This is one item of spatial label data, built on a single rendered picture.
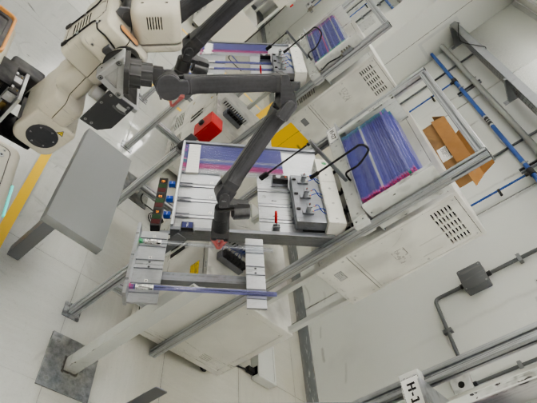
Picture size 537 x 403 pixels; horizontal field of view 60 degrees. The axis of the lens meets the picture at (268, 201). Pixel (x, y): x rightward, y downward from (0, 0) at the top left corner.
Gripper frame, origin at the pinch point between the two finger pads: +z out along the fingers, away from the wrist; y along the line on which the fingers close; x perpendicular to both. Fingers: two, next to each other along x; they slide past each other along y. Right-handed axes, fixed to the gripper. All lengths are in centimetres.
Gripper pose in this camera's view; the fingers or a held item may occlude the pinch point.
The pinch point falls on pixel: (218, 245)
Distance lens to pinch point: 178.7
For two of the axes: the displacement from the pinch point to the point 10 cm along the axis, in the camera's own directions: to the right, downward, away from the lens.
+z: -1.4, 7.6, 6.3
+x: -9.9, -0.8, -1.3
